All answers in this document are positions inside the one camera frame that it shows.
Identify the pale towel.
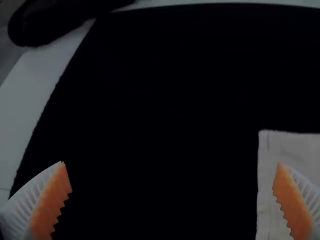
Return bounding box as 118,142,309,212
254,129,320,240

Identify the black mat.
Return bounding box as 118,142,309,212
8,3,320,240

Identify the black bag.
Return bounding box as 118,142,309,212
7,0,137,47

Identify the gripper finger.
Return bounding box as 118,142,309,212
0,161,73,240
271,161,320,240

